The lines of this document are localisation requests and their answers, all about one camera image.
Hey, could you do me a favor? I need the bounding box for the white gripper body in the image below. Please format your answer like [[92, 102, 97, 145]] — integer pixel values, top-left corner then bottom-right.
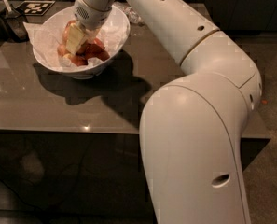
[[74, 0, 112, 31]]

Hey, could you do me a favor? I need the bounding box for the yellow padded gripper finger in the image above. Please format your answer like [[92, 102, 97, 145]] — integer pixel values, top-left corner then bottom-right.
[[66, 21, 88, 54]]

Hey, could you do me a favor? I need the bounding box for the large yellow-red apple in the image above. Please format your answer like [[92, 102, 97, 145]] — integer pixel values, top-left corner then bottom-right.
[[62, 20, 76, 44]]

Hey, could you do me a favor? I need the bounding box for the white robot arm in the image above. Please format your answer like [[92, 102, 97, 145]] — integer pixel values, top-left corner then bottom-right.
[[75, 0, 262, 224]]

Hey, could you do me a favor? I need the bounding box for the red apple right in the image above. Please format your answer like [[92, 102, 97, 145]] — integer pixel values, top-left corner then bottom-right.
[[84, 44, 110, 61]]

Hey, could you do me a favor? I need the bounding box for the small apple left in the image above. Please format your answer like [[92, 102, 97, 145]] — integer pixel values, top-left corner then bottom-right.
[[57, 44, 67, 57]]

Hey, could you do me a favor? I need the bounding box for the red apple middle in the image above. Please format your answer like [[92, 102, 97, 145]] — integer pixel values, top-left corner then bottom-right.
[[93, 38, 104, 49]]

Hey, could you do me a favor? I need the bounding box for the pale red apple front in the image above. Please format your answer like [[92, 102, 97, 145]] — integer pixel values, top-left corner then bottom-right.
[[64, 53, 88, 66]]

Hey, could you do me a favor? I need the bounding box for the white ceramic bowl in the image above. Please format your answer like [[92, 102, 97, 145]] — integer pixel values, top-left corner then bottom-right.
[[32, 4, 132, 80]]

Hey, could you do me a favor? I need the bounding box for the black white marker tag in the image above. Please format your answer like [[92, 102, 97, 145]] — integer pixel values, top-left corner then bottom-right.
[[17, 0, 55, 16]]

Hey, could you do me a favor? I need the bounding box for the black scoop with white handle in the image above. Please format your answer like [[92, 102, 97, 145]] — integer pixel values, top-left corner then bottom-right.
[[1, 0, 28, 42]]

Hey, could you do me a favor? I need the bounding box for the black floor cable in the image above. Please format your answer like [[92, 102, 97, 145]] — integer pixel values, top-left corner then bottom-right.
[[0, 166, 83, 224]]

